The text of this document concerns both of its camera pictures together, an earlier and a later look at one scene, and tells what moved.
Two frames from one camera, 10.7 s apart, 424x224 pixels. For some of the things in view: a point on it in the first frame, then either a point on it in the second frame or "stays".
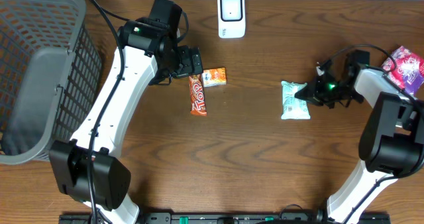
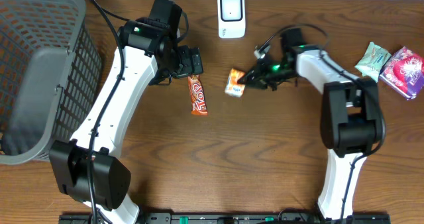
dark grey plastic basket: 50,69 stays
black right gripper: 318,89 to 265,73
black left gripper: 193,62 stays
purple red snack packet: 409,73 stays
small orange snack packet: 214,77 to 232,87
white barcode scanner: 231,15 stays
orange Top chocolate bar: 197,96 stays
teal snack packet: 292,107 to 372,60
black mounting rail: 224,218 stays
